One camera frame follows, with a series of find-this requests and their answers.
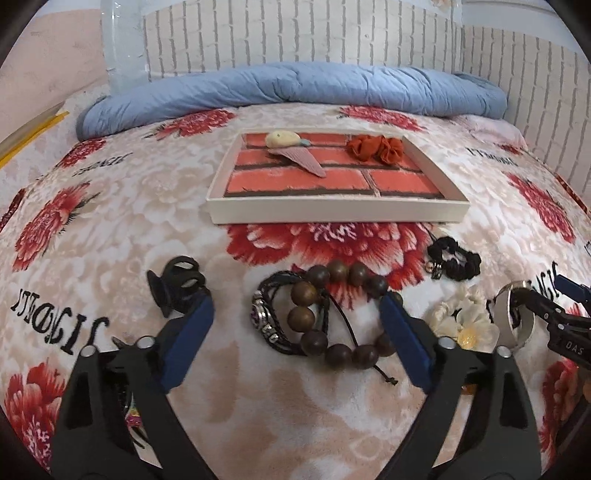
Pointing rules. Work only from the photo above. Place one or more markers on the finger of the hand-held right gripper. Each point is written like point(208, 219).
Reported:
point(575, 290)
point(545, 307)

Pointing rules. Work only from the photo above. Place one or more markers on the translucent plastic container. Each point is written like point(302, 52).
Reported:
point(124, 46)

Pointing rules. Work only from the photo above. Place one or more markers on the white flower hair clip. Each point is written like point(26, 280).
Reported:
point(478, 325)

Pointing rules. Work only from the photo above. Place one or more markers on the orange scrunchie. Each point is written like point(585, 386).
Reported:
point(369, 147)

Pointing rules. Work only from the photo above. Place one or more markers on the cream scrunchie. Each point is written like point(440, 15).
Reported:
point(445, 316)

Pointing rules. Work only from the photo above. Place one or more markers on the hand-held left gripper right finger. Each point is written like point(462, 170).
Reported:
point(408, 341)

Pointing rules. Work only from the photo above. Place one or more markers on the black scrunchie with bell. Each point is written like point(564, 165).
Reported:
point(461, 265)

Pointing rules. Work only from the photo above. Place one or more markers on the yellow strip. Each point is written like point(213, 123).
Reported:
point(32, 136)

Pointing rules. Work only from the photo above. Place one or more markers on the red floral blanket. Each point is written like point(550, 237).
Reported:
point(138, 221)

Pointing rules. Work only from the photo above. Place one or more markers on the pink pillow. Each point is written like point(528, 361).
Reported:
point(489, 127)

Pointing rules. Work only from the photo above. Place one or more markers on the rainbow hair clip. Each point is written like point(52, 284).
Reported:
point(134, 414)

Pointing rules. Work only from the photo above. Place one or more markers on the ice cream hair clip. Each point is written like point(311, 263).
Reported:
point(295, 154)

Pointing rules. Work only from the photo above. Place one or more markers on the blue quilt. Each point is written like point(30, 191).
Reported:
point(277, 87)

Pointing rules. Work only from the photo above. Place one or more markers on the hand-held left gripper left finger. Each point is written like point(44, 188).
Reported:
point(191, 337)

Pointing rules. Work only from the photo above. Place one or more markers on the white box with brick lining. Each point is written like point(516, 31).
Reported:
point(323, 210)

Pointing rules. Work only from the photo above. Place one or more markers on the black claw hair clip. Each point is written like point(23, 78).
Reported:
point(178, 281)

